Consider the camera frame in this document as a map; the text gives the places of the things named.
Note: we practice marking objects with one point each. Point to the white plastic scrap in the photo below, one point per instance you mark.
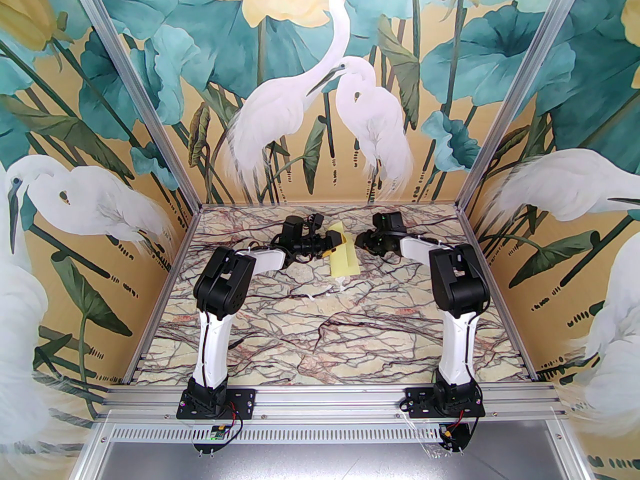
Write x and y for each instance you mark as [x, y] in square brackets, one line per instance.
[336, 284]

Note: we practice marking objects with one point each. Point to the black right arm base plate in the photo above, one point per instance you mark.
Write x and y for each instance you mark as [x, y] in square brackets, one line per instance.
[415, 402]

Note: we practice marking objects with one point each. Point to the perforated metal strip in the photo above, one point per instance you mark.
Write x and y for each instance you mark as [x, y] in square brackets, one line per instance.
[325, 433]

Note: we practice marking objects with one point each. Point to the pale yellow paper sheet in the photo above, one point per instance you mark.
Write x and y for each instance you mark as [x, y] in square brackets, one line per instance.
[346, 265]

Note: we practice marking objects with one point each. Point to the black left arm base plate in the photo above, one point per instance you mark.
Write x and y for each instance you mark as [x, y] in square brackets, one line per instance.
[245, 400]

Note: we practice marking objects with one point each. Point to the aluminium table side rail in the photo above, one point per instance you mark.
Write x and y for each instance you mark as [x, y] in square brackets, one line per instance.
[479, 248]
[182, 248]

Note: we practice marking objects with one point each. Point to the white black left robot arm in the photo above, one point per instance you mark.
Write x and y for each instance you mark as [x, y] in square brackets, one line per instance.
[215, 338]

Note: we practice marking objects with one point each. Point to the aluminium frame post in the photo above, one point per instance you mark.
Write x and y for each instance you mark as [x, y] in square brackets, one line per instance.
[142, 93]
[515, 93]

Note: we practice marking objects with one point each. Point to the small green circuit board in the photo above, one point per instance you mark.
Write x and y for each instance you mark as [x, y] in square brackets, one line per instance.
[216, 434]

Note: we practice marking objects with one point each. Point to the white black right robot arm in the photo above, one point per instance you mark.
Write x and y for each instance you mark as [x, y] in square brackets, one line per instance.
[457, 343]

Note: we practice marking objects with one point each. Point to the grey metal sheet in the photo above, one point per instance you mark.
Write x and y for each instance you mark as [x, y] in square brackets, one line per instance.
[325, 463]

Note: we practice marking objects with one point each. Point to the aluminium frame crossbar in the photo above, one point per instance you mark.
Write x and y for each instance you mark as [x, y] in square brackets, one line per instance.
[325, 400]

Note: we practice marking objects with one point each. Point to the small yellow connector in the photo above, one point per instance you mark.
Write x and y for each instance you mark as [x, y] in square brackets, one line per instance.
[450, 434]

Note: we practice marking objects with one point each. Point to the black mounting bracket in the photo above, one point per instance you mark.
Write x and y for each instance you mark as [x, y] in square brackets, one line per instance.
[465, 443]

